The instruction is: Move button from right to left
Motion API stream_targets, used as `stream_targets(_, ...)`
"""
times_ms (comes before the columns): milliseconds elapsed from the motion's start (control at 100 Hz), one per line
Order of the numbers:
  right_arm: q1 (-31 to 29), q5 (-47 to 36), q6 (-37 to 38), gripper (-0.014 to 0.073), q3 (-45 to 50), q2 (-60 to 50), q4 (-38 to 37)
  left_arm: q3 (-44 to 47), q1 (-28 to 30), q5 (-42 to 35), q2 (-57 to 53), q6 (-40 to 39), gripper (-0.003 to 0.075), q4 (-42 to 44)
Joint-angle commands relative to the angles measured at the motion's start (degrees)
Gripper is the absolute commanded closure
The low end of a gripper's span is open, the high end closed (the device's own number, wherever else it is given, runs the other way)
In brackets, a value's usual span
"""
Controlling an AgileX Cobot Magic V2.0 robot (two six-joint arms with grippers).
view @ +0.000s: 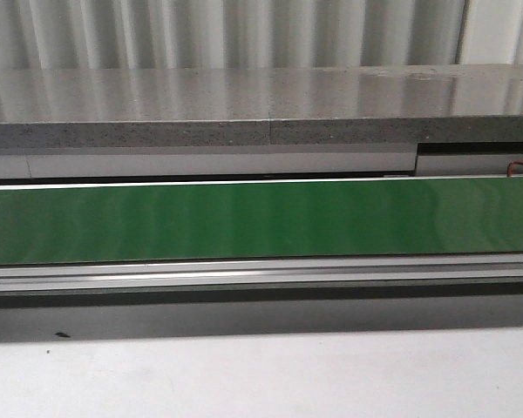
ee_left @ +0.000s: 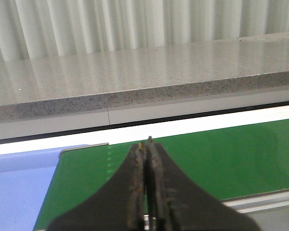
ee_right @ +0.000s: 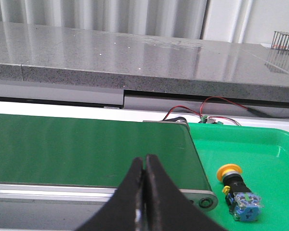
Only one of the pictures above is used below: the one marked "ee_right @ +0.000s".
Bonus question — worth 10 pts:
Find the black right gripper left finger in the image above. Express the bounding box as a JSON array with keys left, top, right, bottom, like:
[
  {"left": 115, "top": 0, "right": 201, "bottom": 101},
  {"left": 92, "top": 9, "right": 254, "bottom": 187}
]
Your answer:
[{"left": 76, "top": 157, "right": 144, "bottom": 231}]

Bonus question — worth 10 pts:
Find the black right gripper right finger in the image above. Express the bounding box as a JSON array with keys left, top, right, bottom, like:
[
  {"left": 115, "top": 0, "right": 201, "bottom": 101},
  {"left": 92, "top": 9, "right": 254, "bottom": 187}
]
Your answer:
[{"left": 144, "top": 154, "right": 225, "bottom": 231}]

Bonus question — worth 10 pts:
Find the yellow push button switch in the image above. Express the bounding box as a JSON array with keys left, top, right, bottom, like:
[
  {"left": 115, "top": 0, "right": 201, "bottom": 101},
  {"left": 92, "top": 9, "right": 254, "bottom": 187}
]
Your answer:
[{"left": 216, "top": 164, "right": 262, "bottom": 222}]

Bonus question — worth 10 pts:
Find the green circuit connector board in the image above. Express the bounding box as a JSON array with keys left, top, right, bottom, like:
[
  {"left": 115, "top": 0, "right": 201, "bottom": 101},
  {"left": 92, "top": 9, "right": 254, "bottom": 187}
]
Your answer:
[{"left": 199, "top": 115, "right": 223, "bottom": 125}]

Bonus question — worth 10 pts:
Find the green plastic tray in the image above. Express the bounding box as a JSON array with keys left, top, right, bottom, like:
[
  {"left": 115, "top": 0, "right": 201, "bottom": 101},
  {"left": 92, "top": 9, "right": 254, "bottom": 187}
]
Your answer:
[{"left": 190, "top": 123, "right": 289, "bottom": 231}]

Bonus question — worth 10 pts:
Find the green conveyor belt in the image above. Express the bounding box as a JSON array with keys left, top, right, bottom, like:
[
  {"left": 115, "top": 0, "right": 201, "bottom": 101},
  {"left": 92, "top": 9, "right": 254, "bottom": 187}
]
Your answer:
[{"left": 0, "top": 114, "right": 210, "bottom": 190}]

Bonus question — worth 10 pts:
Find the grey granite counter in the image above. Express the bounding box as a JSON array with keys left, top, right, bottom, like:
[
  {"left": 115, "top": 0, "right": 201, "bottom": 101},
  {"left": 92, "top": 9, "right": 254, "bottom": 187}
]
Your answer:
[{"left": 0, "top": 22, "right": 289, "bottom": 103}]

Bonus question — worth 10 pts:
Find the white pleated curtain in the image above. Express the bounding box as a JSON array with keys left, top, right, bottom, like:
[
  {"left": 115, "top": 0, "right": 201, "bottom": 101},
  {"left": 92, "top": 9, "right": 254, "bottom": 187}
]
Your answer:
[{"left": 0, "top": 0, "right": 253, "bottom": 43}]

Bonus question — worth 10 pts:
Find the aluminium conveyor frame rail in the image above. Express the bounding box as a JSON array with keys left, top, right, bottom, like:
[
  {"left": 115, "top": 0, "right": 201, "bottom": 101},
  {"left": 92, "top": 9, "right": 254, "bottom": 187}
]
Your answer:
[{"left": 0, "top": 183, "right": 218, "bottom": 212}]

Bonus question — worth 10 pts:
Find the metal wire rack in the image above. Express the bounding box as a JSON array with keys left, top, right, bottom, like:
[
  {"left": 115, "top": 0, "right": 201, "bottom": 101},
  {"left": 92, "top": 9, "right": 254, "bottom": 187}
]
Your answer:
[{"left": 271, "top": 31, "right": 289, "bottom": 51}]

